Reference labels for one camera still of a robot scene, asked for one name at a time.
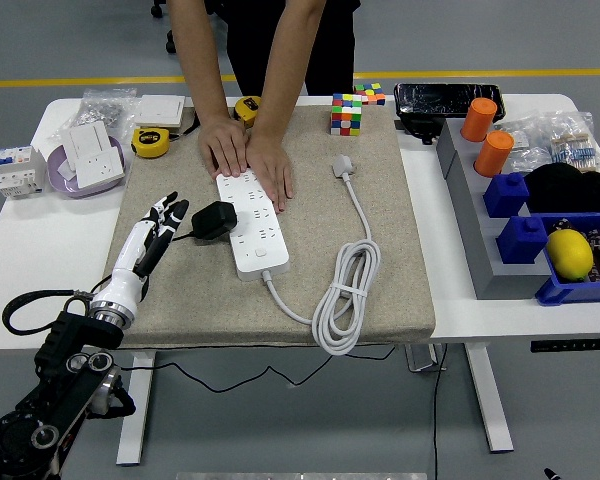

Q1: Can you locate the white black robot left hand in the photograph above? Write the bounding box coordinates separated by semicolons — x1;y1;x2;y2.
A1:
90;191;191;321

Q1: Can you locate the person's right hand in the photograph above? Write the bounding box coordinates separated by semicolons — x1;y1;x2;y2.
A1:
197;114;250;179

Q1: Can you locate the person's left hand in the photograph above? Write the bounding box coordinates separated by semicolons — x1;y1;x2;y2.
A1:
243;132;295;215

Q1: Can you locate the black plug adapter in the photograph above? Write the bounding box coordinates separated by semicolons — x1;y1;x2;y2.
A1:
190;200;239;241

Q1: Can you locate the white power strip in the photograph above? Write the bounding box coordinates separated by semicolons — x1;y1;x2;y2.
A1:
214;168;290;282

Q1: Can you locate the yellow black tape measure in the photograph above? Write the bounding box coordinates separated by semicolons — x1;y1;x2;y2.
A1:
233;94;262;129

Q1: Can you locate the grey-brown mat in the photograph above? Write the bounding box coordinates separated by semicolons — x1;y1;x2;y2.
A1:
95;104;437;350

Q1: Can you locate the large colourful puzzle cube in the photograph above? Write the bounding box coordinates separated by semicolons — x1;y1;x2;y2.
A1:
329;92;364;136

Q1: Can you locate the white table leg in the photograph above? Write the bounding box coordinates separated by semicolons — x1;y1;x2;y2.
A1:
115;349;157;467
463;343;515;455

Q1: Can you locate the person's body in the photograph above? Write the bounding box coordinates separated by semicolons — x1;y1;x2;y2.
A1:
204;0;356;97

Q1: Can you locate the purple bowl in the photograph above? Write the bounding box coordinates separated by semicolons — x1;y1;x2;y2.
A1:
46;135;127;200

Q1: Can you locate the small colourful puzzle cube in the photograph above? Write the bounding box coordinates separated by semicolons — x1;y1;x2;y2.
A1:
353;82;386;107

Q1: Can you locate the clear bag of screws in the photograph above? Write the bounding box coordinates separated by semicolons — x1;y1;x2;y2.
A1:
69;88;139;130

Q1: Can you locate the black table control panel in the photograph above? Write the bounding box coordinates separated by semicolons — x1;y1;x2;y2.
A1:
529;337;600;353

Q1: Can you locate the white circuit breaker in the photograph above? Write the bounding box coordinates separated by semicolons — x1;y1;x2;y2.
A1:
0;144;48;201

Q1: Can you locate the black office chair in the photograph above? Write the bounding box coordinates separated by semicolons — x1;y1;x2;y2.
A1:
150;0;179;55

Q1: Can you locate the grey box under table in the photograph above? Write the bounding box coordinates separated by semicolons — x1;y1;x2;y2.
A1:
404;343;440;373

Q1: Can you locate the blue storage bin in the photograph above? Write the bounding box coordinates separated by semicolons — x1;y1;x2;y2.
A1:
534;210;600;306

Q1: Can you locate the black plastic tray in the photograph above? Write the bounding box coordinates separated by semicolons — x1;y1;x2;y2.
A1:
393;82;507;124

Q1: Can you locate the orange cylinder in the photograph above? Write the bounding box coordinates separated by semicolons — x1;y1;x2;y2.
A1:
473;130;515;179
460;97;499;143

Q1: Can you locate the grey stepped block holder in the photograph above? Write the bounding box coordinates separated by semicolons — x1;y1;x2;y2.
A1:
435;118;554;301

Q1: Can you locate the yellow lemon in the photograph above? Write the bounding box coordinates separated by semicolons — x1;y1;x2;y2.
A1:
544;228;595;282

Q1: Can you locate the blue block with knob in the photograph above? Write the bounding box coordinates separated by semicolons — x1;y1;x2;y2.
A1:
495;215;550;265
482;172;531;219

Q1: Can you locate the clear bag of small parts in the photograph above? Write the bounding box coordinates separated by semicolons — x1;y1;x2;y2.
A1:
497;119;554;175

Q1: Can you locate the black cloth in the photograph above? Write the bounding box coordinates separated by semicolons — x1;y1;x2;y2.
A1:
523;162;600;215

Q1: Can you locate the clear bag of resistors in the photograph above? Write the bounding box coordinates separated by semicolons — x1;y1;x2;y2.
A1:
539;109;600;174

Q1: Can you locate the thin black adapter cord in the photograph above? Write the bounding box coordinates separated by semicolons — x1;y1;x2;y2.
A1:
87;230;397;394

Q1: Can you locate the white power strip cord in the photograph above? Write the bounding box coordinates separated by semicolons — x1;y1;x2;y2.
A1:
261;153;382;357

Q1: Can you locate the white wall switch panel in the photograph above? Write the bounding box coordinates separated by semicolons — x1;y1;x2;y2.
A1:
133;94;186;129

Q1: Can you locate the yellow tape measure with strap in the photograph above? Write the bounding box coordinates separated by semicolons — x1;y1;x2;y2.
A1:
130;112;200;160

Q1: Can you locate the white wall socket plate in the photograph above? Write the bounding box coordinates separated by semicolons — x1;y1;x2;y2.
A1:
73;147;126;190

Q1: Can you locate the white blank switch plate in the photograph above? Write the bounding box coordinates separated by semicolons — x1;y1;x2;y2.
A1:
60;122;115;171

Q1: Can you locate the black hanging cable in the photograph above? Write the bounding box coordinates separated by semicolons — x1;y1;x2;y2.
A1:
431;343;449;480

